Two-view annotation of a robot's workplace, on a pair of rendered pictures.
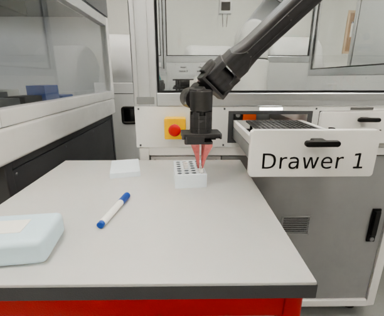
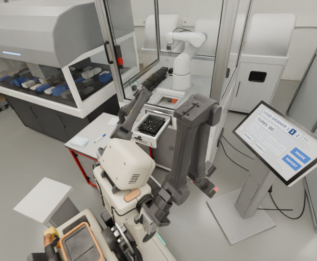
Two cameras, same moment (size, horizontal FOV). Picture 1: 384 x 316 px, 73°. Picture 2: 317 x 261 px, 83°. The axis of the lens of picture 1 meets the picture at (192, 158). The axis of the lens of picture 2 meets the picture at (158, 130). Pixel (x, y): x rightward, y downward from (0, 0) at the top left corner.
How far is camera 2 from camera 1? 1.38 m
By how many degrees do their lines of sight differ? 35
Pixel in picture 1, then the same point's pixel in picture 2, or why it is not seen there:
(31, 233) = (81, 142)
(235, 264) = not seen: hidden behind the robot
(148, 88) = (121, 97)
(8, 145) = (86, 111)
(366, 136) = (151, 139)
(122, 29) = not seen: outside the picture
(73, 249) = (88, 146)
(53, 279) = (82, 151)
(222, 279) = not seen: hidden behind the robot
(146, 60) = (119, 90)
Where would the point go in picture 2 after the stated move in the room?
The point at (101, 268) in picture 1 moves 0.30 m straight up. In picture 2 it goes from (89, 151) to (77, 126)
